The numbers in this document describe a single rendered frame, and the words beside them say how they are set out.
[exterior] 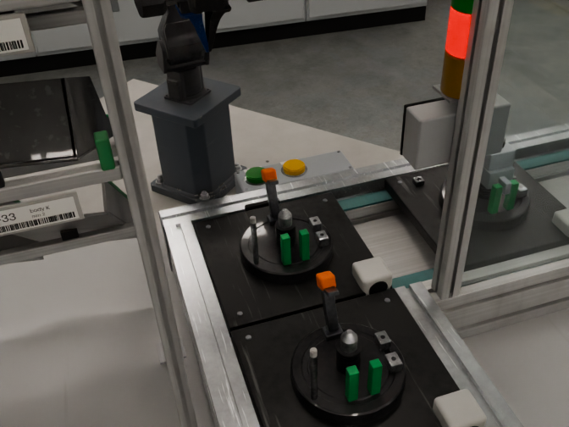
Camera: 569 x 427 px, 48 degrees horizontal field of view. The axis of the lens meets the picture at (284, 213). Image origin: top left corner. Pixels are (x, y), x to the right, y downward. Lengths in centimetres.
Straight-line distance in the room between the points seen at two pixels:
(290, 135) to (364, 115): 184
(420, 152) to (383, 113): 252
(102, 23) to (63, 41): 346
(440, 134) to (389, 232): 35
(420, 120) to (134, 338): 56
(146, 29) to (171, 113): 280
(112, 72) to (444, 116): 40
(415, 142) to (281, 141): 69
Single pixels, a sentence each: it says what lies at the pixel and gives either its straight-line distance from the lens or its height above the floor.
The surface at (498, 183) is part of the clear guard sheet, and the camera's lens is 86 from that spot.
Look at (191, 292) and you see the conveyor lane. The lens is 95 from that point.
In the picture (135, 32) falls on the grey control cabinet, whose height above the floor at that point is 17.
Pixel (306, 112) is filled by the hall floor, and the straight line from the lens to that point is 331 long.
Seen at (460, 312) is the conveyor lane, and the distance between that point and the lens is 98.
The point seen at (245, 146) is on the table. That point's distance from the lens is 144.
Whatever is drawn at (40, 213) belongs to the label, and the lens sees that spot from 60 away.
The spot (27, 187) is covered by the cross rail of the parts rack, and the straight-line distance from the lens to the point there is 59.
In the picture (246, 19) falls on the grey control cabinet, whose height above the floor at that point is 17.
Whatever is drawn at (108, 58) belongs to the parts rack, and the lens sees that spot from 54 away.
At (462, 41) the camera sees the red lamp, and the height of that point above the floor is 133.
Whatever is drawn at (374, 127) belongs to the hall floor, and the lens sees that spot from 319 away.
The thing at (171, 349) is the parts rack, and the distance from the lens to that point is 75.
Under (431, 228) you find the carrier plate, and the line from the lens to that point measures 104.
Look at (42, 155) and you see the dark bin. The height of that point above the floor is 131.
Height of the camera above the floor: 162
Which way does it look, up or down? 38 degrees down
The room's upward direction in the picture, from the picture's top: 3 degrees counter-clockwise
